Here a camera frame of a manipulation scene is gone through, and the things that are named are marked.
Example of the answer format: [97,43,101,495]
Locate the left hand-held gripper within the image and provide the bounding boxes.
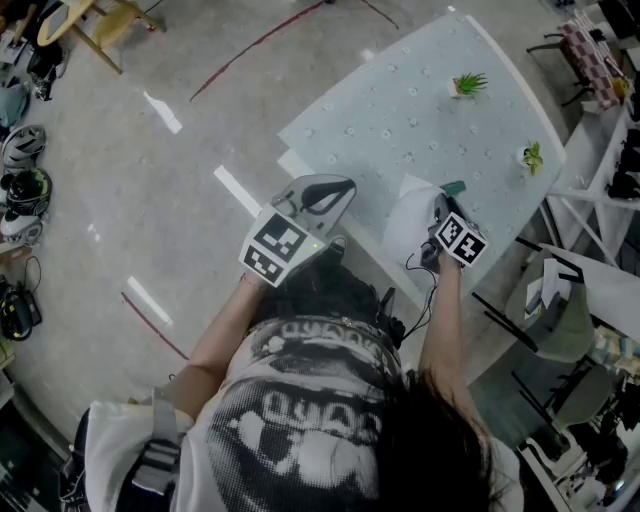
[238,173,358,289]

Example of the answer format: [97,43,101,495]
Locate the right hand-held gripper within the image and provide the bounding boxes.
[418,191,489,275]

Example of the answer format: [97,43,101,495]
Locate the white sheet of paper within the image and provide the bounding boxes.
[381,173,446,262]

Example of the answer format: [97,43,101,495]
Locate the person's right forearm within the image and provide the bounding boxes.
[416,258,482,406]

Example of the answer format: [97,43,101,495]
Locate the person's left forearm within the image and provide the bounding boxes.
[168,273,267,426]

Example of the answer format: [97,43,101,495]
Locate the pale floral tablecloth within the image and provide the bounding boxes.
[277,10,567,301]

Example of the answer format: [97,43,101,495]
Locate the leafy yellow-green potted plant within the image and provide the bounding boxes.
[516,140,546,177]

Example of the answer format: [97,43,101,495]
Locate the spiky green potted plant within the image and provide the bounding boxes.
[450,71,489,101]

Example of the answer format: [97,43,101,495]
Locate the grey upholstered chair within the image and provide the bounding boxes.
[504,243,597,362]

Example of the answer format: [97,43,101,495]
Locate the checkered red white cloth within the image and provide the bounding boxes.
[559,19,626,112]

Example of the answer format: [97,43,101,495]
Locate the white black printed shirt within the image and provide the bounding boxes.
[82,315,524,512]

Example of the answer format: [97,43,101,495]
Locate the wooden chair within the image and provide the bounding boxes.
[37,0,168,76]

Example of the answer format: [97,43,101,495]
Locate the black green helmet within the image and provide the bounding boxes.
[3,167,53,219]

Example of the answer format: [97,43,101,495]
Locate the grey white helmet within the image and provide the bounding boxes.
[1,124,48,173]

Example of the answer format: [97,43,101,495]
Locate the black yellow device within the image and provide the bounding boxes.
[0,275,44,343]

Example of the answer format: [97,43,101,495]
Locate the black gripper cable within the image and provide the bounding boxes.
[402,241,441,341]

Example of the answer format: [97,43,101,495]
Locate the white shelf frame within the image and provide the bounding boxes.
[542,107,640,271]

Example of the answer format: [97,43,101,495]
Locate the grey backpack strap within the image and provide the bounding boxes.
[130,385,182,497]

